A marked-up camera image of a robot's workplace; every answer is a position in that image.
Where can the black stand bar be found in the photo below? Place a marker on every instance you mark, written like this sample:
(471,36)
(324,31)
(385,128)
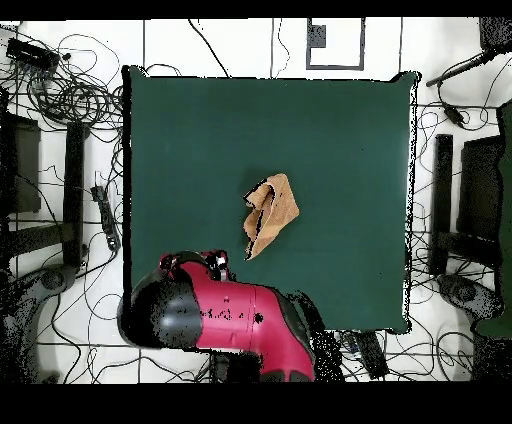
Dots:
(442,192)
(73,192)

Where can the dark green table cloth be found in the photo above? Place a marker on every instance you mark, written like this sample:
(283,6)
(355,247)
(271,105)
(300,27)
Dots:
(200,160)

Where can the black rod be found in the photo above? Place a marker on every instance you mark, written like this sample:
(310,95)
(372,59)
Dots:
(460,68)

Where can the black box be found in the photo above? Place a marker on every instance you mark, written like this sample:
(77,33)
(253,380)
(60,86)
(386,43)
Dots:
(496,34)

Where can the grey square floor frame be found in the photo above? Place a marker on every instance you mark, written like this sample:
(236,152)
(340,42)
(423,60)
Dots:
(336,67)

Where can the small black power adapter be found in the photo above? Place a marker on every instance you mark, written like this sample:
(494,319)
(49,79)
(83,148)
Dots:
(454,114)

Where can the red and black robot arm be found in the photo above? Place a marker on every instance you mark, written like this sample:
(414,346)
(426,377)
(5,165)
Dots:
(232,304)

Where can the grey round stand base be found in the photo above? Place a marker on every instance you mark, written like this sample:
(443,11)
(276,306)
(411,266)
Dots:
(464,292)
(52,280)

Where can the tan terry towel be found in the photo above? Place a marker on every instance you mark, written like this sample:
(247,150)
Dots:
(280,208)

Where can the green cloth sheet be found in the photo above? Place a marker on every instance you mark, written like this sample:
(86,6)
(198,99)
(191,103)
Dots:
(507,200)

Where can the black power strip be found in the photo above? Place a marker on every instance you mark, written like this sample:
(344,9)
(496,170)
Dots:
(372,356)
(106,216)

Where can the black panel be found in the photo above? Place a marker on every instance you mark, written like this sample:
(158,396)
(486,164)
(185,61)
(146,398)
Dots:
(24,168)
(480,188)

